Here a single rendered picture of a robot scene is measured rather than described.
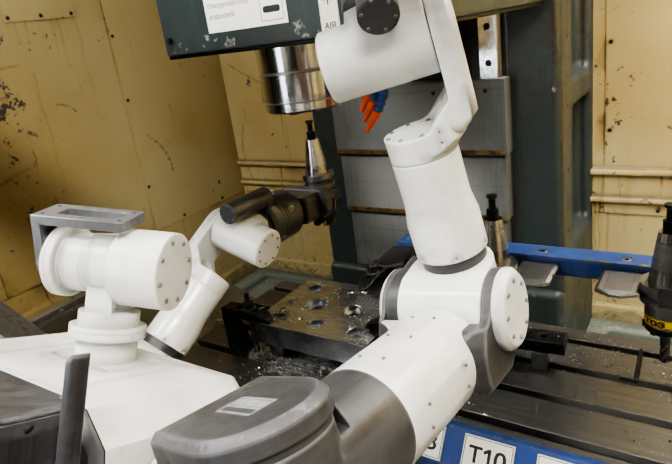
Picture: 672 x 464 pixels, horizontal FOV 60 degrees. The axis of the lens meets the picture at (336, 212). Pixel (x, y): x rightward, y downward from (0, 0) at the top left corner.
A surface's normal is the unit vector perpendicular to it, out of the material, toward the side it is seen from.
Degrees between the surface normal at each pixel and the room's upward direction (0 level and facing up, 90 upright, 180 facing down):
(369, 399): 28
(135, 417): 46
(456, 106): 95
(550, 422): 0
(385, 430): 57
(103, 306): 68
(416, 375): 42
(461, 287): 38
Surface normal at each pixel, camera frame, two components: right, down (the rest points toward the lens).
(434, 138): -0.13, 0.40
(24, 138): 0.83, 0.07
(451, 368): 0.69, -0.44
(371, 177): -0.55, 0.32
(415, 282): -0.50, -0.59
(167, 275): 0.98, 0.08
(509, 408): -0.13, -0.94
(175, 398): 0.62, -0.70
